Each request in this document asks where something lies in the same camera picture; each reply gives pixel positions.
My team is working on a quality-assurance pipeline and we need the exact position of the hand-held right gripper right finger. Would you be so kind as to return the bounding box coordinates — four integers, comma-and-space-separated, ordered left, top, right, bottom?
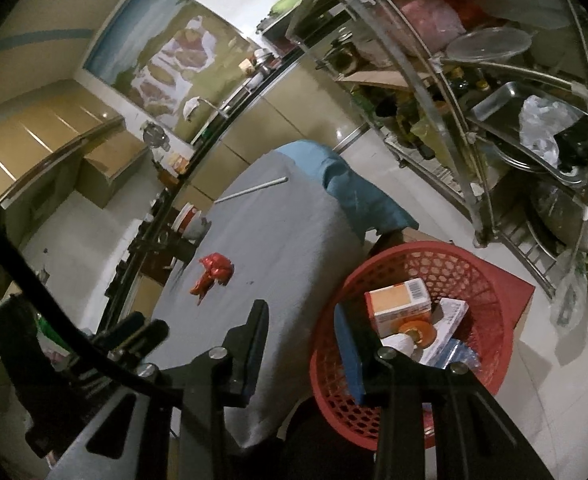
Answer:
334, 302, 555, 480

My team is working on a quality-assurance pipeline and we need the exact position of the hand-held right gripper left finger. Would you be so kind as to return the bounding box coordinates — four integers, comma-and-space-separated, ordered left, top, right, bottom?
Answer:
48, 299, 271, 480

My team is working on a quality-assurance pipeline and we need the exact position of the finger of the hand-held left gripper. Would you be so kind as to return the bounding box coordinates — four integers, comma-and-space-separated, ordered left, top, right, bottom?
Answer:
92, 311, 148, 350
110, 319, 171, 360

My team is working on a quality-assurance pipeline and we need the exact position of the orange and white carton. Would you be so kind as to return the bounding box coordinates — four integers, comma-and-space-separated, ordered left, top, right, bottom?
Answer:
364, 279, 433, 339

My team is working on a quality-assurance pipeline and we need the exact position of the blue foil-wrapped box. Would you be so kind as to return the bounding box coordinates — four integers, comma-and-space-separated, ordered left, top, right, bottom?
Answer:
421, 339, 478, 379

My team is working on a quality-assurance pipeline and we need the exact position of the long white carton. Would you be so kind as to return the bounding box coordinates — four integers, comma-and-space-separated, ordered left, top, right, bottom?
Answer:
414, 297, 470, 366

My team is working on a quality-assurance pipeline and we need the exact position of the red plastic mesh basket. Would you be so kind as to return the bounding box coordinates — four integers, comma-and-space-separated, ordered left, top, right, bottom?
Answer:
310, 241, 517, 451

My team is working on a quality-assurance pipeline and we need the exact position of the red crumpled wrapper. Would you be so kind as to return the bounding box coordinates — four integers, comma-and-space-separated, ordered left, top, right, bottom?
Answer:
190, 252, 233, 307

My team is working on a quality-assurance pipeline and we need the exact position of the grey tablecloth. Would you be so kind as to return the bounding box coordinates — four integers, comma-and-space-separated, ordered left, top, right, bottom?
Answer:
149, 152, 369, 451

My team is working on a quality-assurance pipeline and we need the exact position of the red and white cup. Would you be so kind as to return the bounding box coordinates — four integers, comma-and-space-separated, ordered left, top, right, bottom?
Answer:
173, 202, 211, 240

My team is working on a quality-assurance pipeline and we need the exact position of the blue cloth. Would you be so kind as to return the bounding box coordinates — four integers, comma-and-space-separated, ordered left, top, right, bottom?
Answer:
274, 141, 419, 238

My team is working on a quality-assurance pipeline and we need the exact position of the white stick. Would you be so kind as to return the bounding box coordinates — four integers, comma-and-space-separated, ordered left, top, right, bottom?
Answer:
214, 176, 289, 205

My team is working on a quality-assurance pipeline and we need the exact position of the red flat board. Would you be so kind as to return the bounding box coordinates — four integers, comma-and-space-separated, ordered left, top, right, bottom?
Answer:
484, 260, 538, 334

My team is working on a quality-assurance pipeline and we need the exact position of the metal strainer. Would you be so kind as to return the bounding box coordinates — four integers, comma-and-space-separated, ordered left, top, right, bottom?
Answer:
141, 122, 171, 152

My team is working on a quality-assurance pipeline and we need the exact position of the clear hanging plastic bag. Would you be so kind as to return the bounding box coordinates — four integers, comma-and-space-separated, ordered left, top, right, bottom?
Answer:
549, 250, 588, 332

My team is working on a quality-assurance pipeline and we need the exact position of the kitchen counter cabinet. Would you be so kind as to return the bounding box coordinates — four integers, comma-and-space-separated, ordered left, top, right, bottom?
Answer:
98, 55, 369, 281

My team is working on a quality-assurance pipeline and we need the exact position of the yellow plastic bag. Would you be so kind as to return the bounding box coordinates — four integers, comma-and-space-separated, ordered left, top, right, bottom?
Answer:
411, 115, 456, 162

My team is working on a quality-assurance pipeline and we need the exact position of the metal faucet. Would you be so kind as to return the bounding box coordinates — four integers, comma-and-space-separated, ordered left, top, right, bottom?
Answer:
184, 97, 231, 122

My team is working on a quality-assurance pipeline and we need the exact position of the metal kitchen rack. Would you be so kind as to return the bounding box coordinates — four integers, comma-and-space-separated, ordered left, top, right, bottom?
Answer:
279, 0, 588, 301

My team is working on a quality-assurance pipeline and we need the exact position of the metal pot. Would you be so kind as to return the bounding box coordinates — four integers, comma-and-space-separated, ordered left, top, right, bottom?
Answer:
529, 180, 588, 257

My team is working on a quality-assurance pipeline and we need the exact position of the cardboard sheet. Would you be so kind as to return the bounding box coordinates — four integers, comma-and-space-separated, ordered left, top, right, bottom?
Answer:
336, 67, 435, 84

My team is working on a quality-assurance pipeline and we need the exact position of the metal tray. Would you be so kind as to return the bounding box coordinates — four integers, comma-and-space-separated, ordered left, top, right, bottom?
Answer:
469, 81, 588, 181

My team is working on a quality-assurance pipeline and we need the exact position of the white plastic bag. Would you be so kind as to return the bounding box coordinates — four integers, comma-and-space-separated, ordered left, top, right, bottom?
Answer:
519, 96, 582, 166

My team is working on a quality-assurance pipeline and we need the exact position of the clear round lid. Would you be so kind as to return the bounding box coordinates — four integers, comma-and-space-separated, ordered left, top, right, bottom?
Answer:
446, 27, 532, 62

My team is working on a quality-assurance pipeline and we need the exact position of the pink plastic bag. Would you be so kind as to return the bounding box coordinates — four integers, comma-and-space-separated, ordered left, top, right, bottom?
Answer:
399, 0, 467, 56

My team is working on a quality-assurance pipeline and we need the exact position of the black cable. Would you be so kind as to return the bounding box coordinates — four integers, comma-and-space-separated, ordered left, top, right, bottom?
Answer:
0, 209, 185, 403

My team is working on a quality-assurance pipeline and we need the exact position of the beige wall cabinet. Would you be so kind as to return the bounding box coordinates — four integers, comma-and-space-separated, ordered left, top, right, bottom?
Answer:
0, 80, 149, 211

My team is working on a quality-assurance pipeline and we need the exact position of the wall poster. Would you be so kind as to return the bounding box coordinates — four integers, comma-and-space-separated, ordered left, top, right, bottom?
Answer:
84, 0, 255, 126

